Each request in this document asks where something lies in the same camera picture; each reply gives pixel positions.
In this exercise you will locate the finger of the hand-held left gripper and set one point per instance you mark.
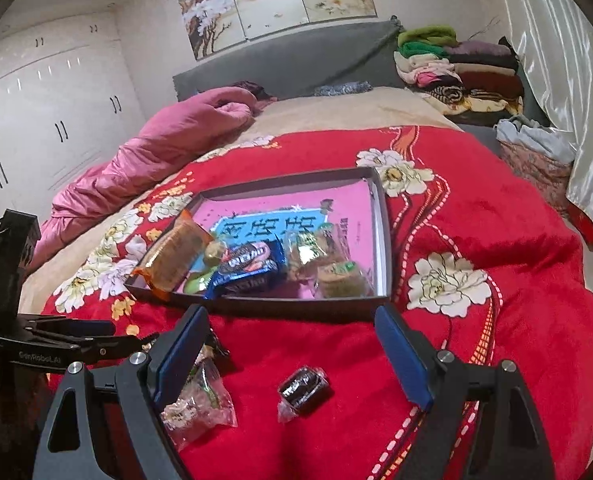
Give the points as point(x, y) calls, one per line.
point(71, 327)
point(121, 345)

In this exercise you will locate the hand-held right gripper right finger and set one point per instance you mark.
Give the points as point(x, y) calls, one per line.
point(406, 360)

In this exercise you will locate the clear round pastry packet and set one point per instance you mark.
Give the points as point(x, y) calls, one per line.
point(341, 277)

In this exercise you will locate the clear-wrapped yellow pastry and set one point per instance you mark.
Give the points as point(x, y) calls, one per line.
point(304, 252)

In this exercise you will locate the blue cookie packet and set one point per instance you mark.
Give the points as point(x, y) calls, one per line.
point(246, 265)

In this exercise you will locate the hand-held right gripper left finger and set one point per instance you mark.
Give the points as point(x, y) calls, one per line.
point(181, 355)

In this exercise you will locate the light blue cloth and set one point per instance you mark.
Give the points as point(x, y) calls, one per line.
point(531, 135)

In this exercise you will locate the black cookie packet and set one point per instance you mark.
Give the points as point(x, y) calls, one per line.
point(304, 387)

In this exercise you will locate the red floral blanket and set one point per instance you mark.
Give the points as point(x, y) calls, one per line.
point(476, 335)

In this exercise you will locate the clear candy packet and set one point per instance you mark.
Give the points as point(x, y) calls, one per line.
point(196, 400)

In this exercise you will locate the pink duvet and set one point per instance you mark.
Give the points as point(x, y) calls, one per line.
point(151, 150)

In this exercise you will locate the pink book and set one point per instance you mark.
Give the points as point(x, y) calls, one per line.
point(346, 210)

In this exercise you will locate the white wardrobe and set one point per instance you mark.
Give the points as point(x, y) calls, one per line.
point(51, 100)

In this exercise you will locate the stack of folded clothes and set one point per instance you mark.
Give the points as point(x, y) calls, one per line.
point(456, 70)

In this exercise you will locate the green printed snack packet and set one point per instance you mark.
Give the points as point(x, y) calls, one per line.
point(196, 282)

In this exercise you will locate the white satin curtain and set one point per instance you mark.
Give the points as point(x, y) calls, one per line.
point(551, 85)

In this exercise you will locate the blue patterned cloth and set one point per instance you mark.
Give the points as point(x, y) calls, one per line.
point(341, 89)

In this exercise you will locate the dark cardboard box tray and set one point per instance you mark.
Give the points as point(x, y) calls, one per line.
point(296, 305)

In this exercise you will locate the orange cake packet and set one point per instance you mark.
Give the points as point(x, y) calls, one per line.
point(174, 257)

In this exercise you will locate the grey headboard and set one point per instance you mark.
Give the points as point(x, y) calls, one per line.
point(301, 55)

